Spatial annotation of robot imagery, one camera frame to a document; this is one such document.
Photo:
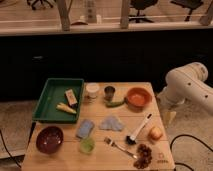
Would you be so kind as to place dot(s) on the black office chair left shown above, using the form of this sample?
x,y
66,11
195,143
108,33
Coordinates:
x,y
43,3

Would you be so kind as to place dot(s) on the dark purple bowl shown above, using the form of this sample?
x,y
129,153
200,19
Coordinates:
x,y
49,140

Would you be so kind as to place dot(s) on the yellow bread toy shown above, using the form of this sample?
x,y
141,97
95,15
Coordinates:
x,y
155,133

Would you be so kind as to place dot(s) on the white cup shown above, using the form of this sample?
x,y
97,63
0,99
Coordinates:
x,y
92,90

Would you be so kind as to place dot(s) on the green cucumber toy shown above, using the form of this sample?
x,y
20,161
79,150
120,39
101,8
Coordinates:
x,y
112,104

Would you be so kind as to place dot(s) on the black office chair right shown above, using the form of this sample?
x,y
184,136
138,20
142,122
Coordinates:
x,y
190,4

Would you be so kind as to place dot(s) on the light blue towel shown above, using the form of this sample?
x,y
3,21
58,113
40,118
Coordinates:
x,y
111,123

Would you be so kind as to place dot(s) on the green plastic tray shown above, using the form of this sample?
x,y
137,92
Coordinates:
x,y
52,95

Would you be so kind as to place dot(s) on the small brown box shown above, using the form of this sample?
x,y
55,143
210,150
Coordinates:
x,y
71,97

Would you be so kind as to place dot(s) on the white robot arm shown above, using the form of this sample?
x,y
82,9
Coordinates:
x,y
187,82

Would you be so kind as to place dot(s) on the black white dish brush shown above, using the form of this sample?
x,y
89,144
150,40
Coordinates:
x,y
131,139

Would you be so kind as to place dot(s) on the orange bowl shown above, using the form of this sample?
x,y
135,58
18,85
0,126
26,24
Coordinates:
x,y
138,97

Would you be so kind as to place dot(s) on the silver metal fork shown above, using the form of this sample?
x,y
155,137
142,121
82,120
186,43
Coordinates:
x,y
112,143

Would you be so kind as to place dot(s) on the black office chair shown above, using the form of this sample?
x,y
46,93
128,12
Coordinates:
x,y
141,5
43,3
190,4

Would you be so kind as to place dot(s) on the yellow corn toy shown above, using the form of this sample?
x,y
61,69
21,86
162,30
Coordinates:
x,y
65,108

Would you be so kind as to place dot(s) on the blue sponge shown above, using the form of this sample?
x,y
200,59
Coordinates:
x,y
85,129

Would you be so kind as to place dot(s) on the small green cup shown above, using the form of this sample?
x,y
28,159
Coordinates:
x,y
87,145

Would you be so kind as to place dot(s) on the brown grape bunch toy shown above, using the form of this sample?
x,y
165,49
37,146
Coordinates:
x,y
144,157

